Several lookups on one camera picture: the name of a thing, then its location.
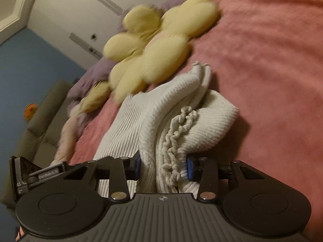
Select white knit sweater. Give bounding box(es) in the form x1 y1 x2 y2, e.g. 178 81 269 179
94 63 239 195

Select person's hand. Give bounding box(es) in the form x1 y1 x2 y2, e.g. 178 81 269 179
15 227 25 241

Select green sofa headboard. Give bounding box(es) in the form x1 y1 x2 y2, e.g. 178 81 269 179
1 80 71 210

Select orange plush toy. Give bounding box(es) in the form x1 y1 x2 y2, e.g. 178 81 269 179
24 103 38 121

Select cream long plush pillow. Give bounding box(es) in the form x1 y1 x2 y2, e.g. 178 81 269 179
50 104 82 166

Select yellow oval cushion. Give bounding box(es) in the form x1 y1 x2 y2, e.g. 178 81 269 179
80 81 111 113

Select yellow flower plush pillow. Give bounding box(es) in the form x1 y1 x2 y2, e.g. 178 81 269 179
103 0 220 104

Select pink ribbed bed blanket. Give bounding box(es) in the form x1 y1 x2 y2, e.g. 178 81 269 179
69 0 322 241

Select white wardrobe doors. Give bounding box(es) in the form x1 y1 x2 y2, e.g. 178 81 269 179
28 0 166 69

